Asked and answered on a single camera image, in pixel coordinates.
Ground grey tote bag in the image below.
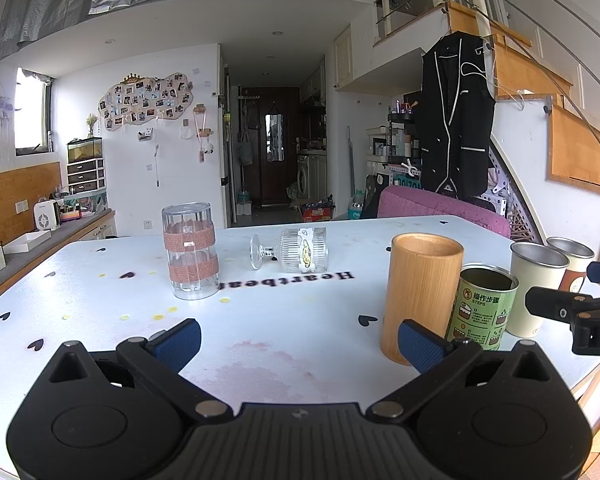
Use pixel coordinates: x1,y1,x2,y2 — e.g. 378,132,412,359
236,130,255,167

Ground fish tank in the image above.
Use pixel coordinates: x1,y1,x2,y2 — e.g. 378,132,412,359
67,137,104,164

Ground black jacket white trim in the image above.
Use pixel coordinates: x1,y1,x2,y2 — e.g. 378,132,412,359
418,30,497,199

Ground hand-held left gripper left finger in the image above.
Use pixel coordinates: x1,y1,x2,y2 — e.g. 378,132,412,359
44,318,234,426

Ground large water bottle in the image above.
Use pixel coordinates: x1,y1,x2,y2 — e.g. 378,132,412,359
347,189,366,220

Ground dark wooden door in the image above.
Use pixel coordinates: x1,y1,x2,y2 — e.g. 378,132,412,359
256,86,301,207

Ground perforated metal panel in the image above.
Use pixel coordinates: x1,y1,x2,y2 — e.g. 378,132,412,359
482,142,548,243

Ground flat white box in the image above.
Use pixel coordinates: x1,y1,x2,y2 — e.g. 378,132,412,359
2,231,53,256

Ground bamboo cup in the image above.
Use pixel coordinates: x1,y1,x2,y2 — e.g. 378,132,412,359
379,233,465,366

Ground white drawer unit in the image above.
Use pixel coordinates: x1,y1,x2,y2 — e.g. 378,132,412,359
66,158,106,194

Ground metal cable railing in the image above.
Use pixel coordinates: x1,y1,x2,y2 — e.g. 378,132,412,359
365,0,600,161

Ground window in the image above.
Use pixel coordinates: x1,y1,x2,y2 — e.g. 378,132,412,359
14,66,55,157

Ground washing machine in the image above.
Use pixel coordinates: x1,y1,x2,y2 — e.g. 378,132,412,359
297,153,313,199

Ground brown and cream metal cup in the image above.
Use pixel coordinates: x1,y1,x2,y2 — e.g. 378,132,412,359
546,236,596,294

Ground clear glass cup pink bands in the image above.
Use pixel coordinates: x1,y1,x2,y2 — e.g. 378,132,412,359
161,202,221,301

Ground green labelled tin can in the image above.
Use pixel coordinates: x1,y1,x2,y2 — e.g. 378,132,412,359
444,263,520,352

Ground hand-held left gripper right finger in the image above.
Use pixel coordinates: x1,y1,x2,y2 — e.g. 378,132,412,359
364,319,557,424

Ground wooden staircase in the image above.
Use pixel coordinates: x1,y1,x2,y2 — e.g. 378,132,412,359
446,0,600,192

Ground black shelf rack with bottles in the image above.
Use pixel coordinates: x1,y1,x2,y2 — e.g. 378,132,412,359
386,101,424,163

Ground grey counter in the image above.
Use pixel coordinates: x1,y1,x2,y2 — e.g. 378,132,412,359
0,207,117,312

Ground cloud-shaped photo board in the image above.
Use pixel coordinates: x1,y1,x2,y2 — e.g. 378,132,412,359
98,73,195,133

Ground red cardboard box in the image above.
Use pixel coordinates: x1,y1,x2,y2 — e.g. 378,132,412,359
299,203,335,224

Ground small white appliance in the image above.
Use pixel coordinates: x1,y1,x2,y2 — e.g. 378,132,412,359
33,199,61,231

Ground ribbed glass goblet cup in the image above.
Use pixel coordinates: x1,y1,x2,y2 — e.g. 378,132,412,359
250,227,329,274

